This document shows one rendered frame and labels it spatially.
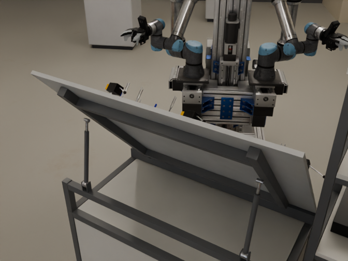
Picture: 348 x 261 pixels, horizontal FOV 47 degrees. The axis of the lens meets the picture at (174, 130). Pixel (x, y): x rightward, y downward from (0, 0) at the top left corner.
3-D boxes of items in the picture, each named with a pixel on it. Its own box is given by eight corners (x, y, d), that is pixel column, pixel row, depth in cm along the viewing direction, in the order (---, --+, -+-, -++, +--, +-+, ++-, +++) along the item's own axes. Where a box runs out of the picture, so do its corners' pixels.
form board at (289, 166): (316, 213, 209) (317, 210, 210) (303, 158, 120) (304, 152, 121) (133, 146, 262) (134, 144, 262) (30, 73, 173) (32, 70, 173)
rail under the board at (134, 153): (135, 152, 267) (135, 144, 263) (315, 219, 214) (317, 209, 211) (131, 156, 263) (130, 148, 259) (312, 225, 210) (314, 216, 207)
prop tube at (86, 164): (86, 184, 205) (86, 129, 193) (90, 186, 204) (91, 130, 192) (82, 187, 203) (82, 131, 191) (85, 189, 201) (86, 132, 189)
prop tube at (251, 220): (242, 254, 167) (255, 190, 155) (248, 257, 165) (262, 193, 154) (239, 259, 164) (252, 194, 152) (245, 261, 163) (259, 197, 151)
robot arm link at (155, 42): (162, 54, 254) (162, 37, 248) (148, 50, 259) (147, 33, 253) (169, 49, 259) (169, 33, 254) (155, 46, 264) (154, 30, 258)
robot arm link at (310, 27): (312, 33, 252) (315, 20, 247) (323, 39, 243) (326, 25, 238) (301, 35, 249) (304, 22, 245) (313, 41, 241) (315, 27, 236)
